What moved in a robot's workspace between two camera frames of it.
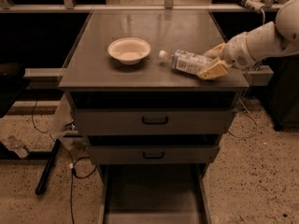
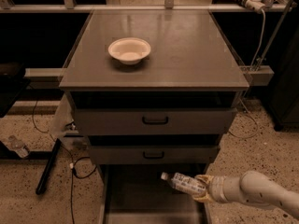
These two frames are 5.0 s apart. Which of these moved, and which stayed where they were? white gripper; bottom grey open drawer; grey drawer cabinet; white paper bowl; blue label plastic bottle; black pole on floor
Moved: blue label plastic bottle; white gripper
Stayed: grey drawer cabinet; bottom grey open drawer; black pole on floor; white paper bowl
